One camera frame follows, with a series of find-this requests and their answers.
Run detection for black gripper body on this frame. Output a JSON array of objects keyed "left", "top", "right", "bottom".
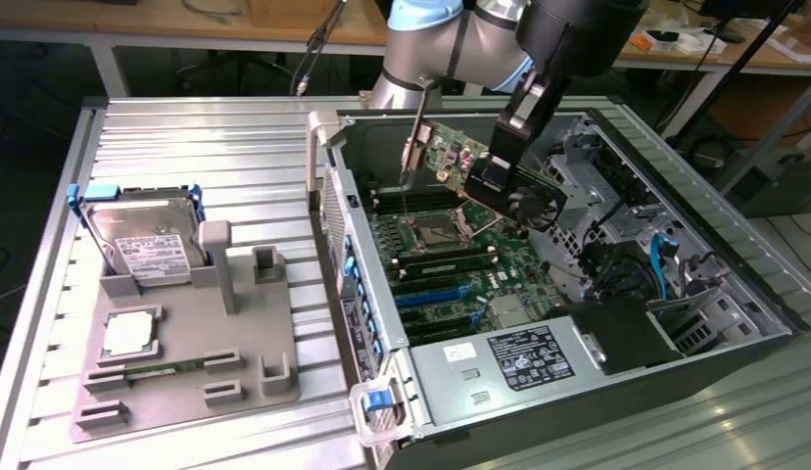
[{"left": 514, "top": 0, "right": 651, "bottom": 78}]

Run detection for black graphics card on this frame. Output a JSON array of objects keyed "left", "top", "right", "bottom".
[{"left": 400, "top": 75, "right": 570, "bottom": 234}]

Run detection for silver perforated disk bay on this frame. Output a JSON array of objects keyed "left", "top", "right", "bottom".
[{"left": 528, "top": 156, "right": 616, "bottom": 246}]

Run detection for white plastic part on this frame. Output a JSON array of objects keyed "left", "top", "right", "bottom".
[{"left": 644, "top": 27, "right": 727, "bottom": 55}]

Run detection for metal socket cover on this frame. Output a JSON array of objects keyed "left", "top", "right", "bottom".
[{"left": 449, "top": 198, "right": 509, "bottom": 241}]

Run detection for CPU socket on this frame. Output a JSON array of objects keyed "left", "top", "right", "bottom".
[{"left": 408, "top": 212, "right": 470, "bottom": 252}]

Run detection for black monitor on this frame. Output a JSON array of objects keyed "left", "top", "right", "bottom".
[{"left": 696, "top": 0, "right": 809, "bottom": 44}]

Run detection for green motherboard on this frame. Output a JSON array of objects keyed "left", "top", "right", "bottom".
[{"left": 362, "top": 183, "right": 557, "bottom": 345}]

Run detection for dark RAM stick white label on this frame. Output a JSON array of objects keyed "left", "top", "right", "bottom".
[{"left": 396, "top": 247, "right": 500, "bottom": 281}]

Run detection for black stand pole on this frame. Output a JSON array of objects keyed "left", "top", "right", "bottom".
[{"left": 703, "top": 0, "right": 797, "bottom": 109}]

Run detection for blue expansion slot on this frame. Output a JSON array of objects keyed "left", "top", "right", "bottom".
[{"left": 392, "top": 287, "right": 468, "bottom": 308}]

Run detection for silver chipset heatsink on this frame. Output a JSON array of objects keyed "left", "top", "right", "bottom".
[{"left": 489, "top": 295, "right": 534, "bottom": 328}]

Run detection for black expansion slot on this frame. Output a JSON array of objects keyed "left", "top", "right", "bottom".
[{"left": 405, "top": 316, "right": 477, "bottom": 345}]

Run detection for dark grey cabinet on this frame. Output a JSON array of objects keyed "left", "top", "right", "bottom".
[{"left": 731, "top": 154, "right": 811, "bottom": 219}]

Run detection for black air shroud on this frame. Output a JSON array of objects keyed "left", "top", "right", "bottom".
[{"left": 548, "top": 298, "right": 688, "bottom": 377}]

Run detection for black chair base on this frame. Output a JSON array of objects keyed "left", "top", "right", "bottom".
[{"left": 174, "top": 46, "right": 306, "bottom": 95}]

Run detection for silver slotted disk bay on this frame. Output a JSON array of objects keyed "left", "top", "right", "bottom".
[{"left": 647, "top": 288, "right": 767, "bottom": 357}]

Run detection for grey power supply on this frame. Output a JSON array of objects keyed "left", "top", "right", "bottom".
[{"left": 406, "top": 315, "right": 609, "bottom": 428}]

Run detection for hard disk blue caddy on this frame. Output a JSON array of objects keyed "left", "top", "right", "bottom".
[{"left": 63, "top": 183, "right": 209, "bottom": 290}]

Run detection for black open PC case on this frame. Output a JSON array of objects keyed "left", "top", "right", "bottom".
[{"left": 305, "top": 95, "right": 811, "bottom": 470}]

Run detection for grey parts rack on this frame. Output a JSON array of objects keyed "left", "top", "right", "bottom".
[{"left": 69, "top": 218, "right": 303, "bottom": 445}]

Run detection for green RAM stick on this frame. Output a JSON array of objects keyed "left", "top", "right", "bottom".
[{"left": 91, "top": 356, "right": 215, "bottom": 383}]

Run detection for silver CPU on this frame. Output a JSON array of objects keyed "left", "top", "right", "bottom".
[{"left": 101, "top": 312, "right": 159, "bottom": 358}]

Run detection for wooden desk white frame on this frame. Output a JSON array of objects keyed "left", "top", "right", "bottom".
[
  {"left": 611, "top": 0, "right": 811, "bottom": 141},
  {"left": 0, "top": 0, "right": 389, "bottom": 98}
]

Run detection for bundled black wires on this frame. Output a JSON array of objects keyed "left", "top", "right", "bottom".
[{"left": 578, "top": 242, "right": 659, "bottom": 303}]

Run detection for blue wire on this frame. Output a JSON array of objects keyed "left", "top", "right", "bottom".
[{"left": 645, "top": 232, "right": 676, "bottom": 301}]

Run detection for grey braided cable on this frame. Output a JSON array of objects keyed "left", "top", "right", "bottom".
[{"left": 293, "top": 0, "right": 349, "bottom": 98}]

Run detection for aluminium profile frame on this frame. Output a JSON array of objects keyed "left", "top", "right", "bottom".
[{"left": 717, "top": 85, "right": 811, "bottom": 197}]

